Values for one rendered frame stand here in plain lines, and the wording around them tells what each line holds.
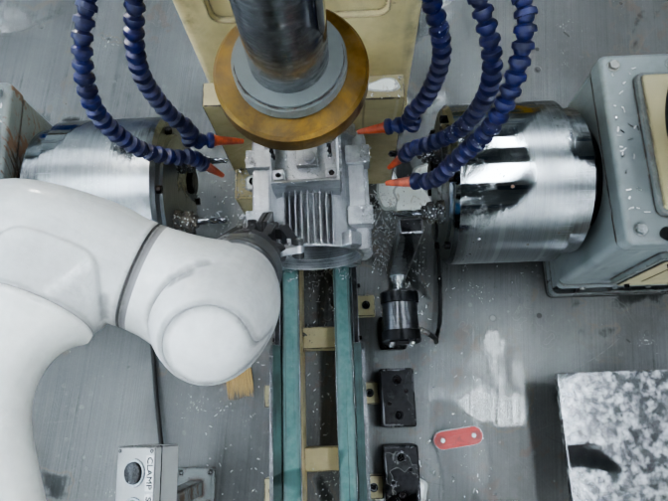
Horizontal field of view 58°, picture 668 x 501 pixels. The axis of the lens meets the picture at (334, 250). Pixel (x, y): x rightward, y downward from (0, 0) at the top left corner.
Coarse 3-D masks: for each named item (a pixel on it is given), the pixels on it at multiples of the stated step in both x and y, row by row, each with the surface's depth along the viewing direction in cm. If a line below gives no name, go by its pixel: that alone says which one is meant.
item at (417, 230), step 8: (400, 224) 73; (408, 224) 73; (416, 224) 73; (400, 232) 73; (408, 232) 73; (416, 232) 73; (400, 240) 75; (408, 240) 75; (416, 240) 75; (392, 248) 85; (400, 248) 79; (408, 248) 79; (416, 248) 79; (392, 256) 86; (400, 256) 84; (408, 256) 84; (392, 264) 88; (400, 264) 88; (408, 264) 88; (392, 272) 93; (400, 272) 93; (392, 280) 95
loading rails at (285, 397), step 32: (288, 288) 105; (352, 288) 104; (288, 320) 104; (288, 352) 102; (352, 352) 102; (288, 384) 101; (352, 384) 101; (288, 416) 100; (352, 416) 99; (288, 448) 98; (320, 448) 105; (352, 448) 98; (288, 480) 97; (352, 480) 97
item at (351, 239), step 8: (352, 128) 95; (344, 136) 95; (352, 136) 95; (344, 232) 90; (352, 232) 90; (360, 232) 91; (344, 240) 90; (352, 240) 89; (360, 240) 90; (352, 248) 91; (352, 264) 102; (360, 264) 102
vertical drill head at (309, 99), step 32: (256, 0) 51; (288, 0) 52; (320, 0) 56; (256, 32) 56; (288, 32) 56; (320, 32) 59; (352, 32) 70; (224, 64) 70; (256, 64) 62; (288, 64) 61; (320, 64) 64; (352, 64) 69; (224, 96) 69; (256, 96) 66; (288, 96) 66; (320, 96) 66; (352, 96) 68; (256, 128) 68; (288, 128) 67; (320, 128) 67
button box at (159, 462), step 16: (128, 448) 86; (144, 448) 84; (160, 448) 84; (176, 448) 87; (144, 464) 84; (160, 464) 84; (176, 464) 87; (144, 480) 83; (160, 480) 84; (176, 480) 86; (128, 496) 84; (144, 496) 83; (160, 496) 83; (176, 496) 86
